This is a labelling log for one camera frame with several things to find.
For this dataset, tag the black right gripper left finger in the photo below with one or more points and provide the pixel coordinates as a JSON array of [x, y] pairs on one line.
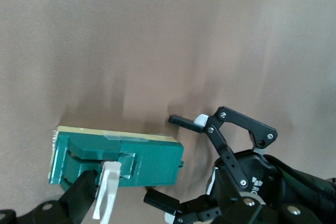
[[65, 205]]

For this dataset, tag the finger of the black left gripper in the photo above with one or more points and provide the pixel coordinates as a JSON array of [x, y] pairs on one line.
[[162, 200]]

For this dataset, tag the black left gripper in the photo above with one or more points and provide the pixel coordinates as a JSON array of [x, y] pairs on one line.
[[262, 169]]

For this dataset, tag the green load switch white lever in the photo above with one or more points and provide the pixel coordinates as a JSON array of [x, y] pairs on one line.
[[157, 161]]

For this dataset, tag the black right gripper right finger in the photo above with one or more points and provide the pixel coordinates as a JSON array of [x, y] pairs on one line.
[[288, 216]]

